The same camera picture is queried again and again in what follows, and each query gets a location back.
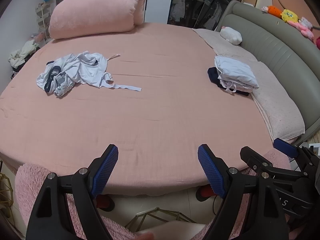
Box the white crumpled clothes pile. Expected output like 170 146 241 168
36 51 142 98

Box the rolled pink quilt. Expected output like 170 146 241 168
49 0 145 40

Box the clothes heap on floor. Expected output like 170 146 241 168
8 39 39 71

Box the pink round bed sheet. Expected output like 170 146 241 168
1 23 274 196

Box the yellow sponge plush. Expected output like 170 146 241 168
280 9 299 23

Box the orange carrot plush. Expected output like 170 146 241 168
261 5 282 18

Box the gold wire basket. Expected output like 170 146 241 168
125 207 196 232

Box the folded navy garment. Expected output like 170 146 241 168
207 67 249 96

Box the white plush toy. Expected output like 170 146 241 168
220 27 242 46

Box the dark open wardrobe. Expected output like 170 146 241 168
167 0 239 30

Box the pink plush toy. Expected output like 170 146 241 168
287 17 314 42

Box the folded white clothes stack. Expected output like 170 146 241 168
214 56 259 94

